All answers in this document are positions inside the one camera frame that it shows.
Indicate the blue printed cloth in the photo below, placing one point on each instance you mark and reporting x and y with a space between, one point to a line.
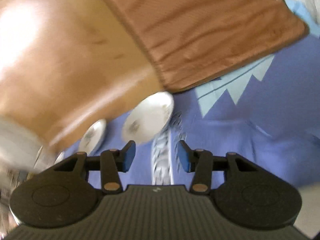
267 111

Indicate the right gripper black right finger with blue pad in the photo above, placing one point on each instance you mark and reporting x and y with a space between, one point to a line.
242 191

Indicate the large white plate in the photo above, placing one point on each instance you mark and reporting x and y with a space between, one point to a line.
149 118

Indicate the small white plate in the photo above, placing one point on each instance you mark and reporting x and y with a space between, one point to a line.
93 137

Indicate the light blue cartoon sheet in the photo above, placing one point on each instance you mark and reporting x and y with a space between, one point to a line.
307 10

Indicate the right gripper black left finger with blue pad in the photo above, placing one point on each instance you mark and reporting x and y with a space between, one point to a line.
70 190

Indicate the brown fabric mat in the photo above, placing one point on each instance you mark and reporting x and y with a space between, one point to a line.
190 42

